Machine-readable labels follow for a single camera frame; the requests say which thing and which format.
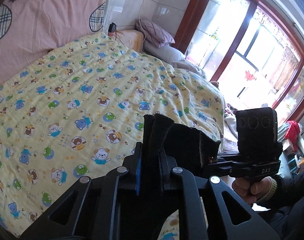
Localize red wooden window frame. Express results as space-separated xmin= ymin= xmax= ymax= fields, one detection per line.
xmin=173 ymin=0 xmax=304 ymax=123

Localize grey white pillow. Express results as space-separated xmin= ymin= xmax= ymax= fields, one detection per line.
xmin=143 ymin=40 xmax=185 ymax=64

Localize black pants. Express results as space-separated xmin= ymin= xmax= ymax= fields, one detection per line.
xmin=142 ymin=114 xmax=220 ymax=177

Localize purple quilted cushion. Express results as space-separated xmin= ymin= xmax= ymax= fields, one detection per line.
xmin=135 ymin=19 xmax=175 ymax=48

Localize red cloth by window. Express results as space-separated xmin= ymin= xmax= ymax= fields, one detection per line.
xmin=285 ymin=120 xmax=301 ymax=152

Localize person's right forearm dark sleeve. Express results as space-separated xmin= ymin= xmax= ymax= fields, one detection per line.
xmin=256 ymin=171 xmax=304 ymax=239

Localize white charging cable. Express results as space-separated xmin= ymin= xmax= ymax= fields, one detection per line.
xmin=138 ymin=0 xmax=147 ymax=30

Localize yellow cartoon bear bedsheet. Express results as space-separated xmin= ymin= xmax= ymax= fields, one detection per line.
xmin=0 ymin=34 xmax=224 ymax=236

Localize person's right hand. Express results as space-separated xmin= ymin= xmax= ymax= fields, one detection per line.
xmin=232 ymin=177 xmax=277 ymax=204

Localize black charger on nightstand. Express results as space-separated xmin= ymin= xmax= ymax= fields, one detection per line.
xmin=108 ymin=23 xmax=117 ymax=35

